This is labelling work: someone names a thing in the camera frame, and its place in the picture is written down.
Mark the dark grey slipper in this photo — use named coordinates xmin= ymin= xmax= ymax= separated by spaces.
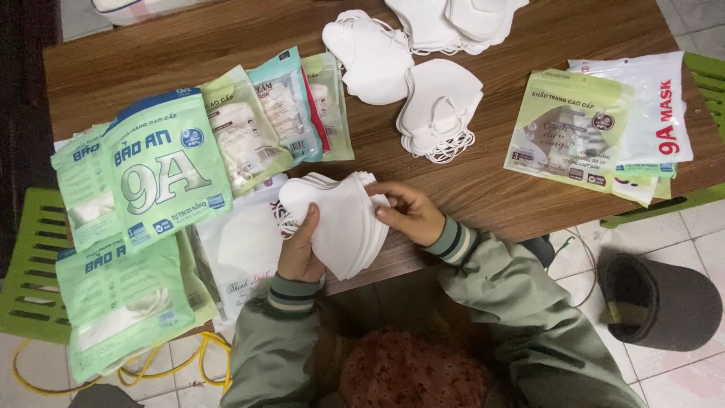
xmin=67 ymin=383 xmax=146 ymax=408
xmin=597 ymin=253 xmax=725 ymax=352

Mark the rounded white mask stack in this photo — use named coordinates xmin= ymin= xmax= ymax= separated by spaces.
xmin=322 ymin=9 xmax=416 ymax=107

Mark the teal mask packet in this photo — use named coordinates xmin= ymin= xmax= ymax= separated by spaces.
xmin=247 ymin=46 xmax=324 ymax=166

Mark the person's left hand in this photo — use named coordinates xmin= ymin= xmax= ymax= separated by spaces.
xmin=276 ymin=203 xmax=327 ymax=283

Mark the pale green mask packet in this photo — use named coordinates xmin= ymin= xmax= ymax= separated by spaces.
xmin=197 ymin=65 xmax=295 ymax=197
xmin=301 ymin=52 xmax=355 ymax=163

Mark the person's red patterned lap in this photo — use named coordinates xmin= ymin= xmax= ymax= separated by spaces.
xmin=339 ymin=328 xmax=495 ymax=408

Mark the narrow green mask packet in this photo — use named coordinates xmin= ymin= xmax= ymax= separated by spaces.
xmin=50 ymin=123 xmax=123 ymax=253

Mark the large green mask packet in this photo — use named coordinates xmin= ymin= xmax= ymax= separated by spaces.
xmin=102 ymin=87 xmax=234 ymax=253

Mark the green packet with clear window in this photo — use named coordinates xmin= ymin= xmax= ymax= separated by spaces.
xmin=55 ymin=232 xmax=197 ymax=384

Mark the thin grey wire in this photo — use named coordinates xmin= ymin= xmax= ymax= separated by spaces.
xmin=546 ymin=229 xmax=599 ymax=308

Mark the clear white mask packet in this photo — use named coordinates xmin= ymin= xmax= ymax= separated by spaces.
xmin=194 ymin=175 xmax=291 ymax=342

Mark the stack of white masks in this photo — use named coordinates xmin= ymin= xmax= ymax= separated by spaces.
xmin=277 ymin=171 xmax=392 ymax=282

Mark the red mask packet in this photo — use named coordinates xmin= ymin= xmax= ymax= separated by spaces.
xmin=299 ymin=65 xmax=332 ymax=154

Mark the green plastic stool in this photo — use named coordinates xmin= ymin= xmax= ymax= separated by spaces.
xmin=0 ymin=187 xmax=73 ymax=345
xmin=600 ymin=51 xmax=725 ymax=230

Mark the white mask stack with loops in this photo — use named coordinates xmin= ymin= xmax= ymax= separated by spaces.
xmin=396 ymin=58 xmax=484 ymax=164

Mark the pile of empty packets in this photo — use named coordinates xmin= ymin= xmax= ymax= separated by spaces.
xmin=611 ymin=162 xmax=678 ymax=208

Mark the large heap of white masks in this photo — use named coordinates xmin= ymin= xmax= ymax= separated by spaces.
xmin=384 ymin=0 xmax=531 ymax=57

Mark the person's right hand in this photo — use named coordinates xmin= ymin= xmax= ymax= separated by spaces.
xmin=365 ymin=181 xmax=447 ymax=248

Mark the white packet with red print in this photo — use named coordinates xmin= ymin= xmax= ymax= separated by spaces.
xmin=568 ymin=51 xmax=694 ymax=165

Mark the empty olive green packet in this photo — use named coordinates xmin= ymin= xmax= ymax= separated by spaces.
xmin=503 ymin=69 xmax=636 ymax=194

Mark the yellow cable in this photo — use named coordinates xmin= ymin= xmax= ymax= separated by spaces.
xmin=12 ymin=331 xmax=233 ymax=397

